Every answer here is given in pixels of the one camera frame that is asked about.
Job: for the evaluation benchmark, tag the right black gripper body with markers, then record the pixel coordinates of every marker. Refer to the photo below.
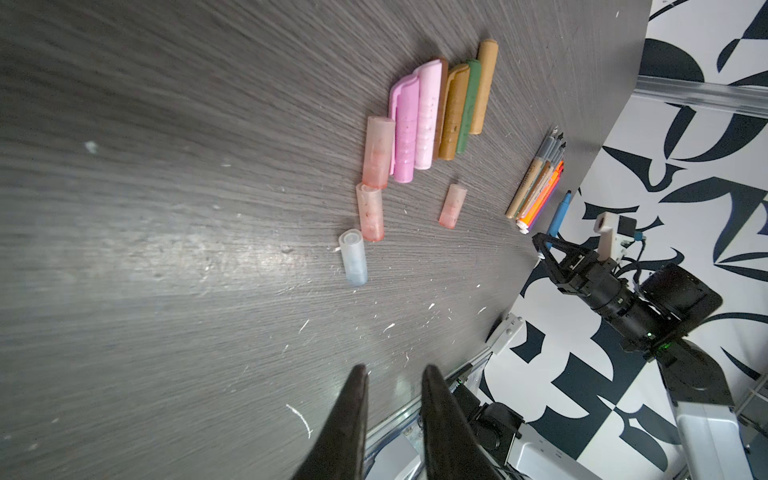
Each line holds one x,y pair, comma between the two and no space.
591,280

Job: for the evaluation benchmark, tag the tan pen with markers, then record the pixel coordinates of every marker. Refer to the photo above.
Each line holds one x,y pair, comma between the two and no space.
532,173

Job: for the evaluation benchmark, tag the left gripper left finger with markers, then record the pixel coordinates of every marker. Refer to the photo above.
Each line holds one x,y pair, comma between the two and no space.
339,450

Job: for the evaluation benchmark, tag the lilac pen cap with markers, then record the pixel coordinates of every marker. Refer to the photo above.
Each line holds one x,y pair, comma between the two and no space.
403,109

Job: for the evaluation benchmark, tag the clear orange pen cap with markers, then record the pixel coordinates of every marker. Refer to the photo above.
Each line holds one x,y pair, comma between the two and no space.
379,142

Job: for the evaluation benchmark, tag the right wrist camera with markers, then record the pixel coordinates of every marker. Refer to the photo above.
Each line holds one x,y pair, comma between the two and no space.
617,233

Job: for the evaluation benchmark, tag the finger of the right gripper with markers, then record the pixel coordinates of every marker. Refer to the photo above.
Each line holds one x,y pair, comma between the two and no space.
557,254

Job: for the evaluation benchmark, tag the clear purple pen cap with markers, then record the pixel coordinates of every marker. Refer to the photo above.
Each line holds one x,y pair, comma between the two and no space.
452,206

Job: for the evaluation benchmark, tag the aluminium frame crossbar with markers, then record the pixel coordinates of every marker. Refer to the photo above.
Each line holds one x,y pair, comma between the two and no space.
746,100

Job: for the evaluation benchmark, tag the pink pen cap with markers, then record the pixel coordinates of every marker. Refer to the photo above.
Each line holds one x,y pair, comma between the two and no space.
430,79

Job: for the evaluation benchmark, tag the pink cream marker pen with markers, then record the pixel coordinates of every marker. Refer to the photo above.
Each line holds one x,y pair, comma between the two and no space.
538,179

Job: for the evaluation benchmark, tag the clear red pen cap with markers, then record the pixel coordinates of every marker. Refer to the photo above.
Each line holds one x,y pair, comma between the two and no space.
370,208

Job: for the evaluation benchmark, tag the orange marker pen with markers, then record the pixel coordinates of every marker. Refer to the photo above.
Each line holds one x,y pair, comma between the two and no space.
522,223

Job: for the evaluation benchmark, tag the brown pen cap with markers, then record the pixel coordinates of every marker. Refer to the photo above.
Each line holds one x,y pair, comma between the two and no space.
441,105

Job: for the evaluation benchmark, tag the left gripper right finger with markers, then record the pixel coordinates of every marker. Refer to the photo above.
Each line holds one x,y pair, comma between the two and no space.
451,451

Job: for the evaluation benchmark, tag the green pen cap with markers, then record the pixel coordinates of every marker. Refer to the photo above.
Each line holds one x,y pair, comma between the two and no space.
475,72

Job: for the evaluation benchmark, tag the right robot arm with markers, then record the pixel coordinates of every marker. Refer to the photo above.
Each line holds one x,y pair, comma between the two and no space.
616,375

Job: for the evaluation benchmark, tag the clear blue pen cap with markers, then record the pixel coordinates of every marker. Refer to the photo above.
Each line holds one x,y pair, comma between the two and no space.
352,249

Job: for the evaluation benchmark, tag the dark tan pen cap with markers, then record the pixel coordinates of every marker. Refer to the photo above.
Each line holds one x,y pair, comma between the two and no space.
457,84

